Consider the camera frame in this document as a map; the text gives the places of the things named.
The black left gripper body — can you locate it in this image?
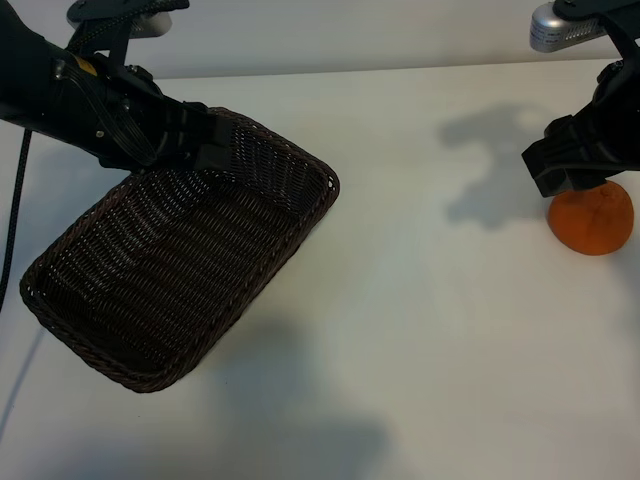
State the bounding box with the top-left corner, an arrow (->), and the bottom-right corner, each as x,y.
49,47 -> 209,174

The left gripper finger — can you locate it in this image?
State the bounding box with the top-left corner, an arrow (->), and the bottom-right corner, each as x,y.
199,112 -> 232,148
193,144 -> 229,174

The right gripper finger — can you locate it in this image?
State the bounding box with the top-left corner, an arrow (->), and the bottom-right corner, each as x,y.
521,135 -> 592,200
568,166 -> 622,195

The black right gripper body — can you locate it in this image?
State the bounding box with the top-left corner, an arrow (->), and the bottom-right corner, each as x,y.
543,59 -> 640,175

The orange fruit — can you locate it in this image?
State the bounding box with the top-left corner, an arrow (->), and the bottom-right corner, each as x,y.
548,180 -> 635,257

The dark brown woven basket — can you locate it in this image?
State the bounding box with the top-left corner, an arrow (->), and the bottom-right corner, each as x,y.
19,106 -> 341,395

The black yellow-flecked braided cable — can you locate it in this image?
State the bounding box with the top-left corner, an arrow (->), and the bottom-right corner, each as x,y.
64,4 -> 132,54

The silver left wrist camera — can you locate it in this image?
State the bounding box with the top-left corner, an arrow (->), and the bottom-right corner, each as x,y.
124,10 -> 175,39

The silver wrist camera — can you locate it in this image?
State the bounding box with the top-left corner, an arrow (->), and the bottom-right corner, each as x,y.
528,3 -> 609,53
124,10 -> 175,39

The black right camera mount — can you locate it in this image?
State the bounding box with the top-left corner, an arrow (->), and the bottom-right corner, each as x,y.
552,0 -> 640,69

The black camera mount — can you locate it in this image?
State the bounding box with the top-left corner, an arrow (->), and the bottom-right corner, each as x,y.
66,0 -> 191,65
552,0 -> 640,69

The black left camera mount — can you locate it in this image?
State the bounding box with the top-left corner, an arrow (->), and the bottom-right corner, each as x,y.
66,0 -> 191,65

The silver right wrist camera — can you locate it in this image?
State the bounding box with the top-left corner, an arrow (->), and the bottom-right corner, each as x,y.
528,3 -> 609,53

